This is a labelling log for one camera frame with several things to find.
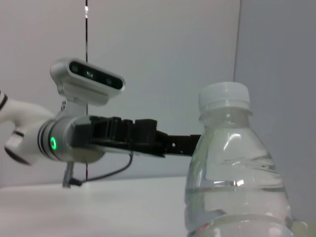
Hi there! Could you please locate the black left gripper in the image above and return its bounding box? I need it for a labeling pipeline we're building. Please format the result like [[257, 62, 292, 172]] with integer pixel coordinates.
[[71, 115, 201, 158]]

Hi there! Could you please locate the clear green-label water bottle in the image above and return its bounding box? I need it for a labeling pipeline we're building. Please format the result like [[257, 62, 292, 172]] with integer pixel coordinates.
[[184, 81, 296, 237]]

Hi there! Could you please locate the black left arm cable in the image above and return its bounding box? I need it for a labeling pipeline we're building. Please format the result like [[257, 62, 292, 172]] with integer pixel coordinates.
[[69, 153, 134, 187]]

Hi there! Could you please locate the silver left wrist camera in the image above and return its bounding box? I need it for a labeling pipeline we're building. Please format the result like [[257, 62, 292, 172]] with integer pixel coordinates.
[[50, 58, 126, 107]]

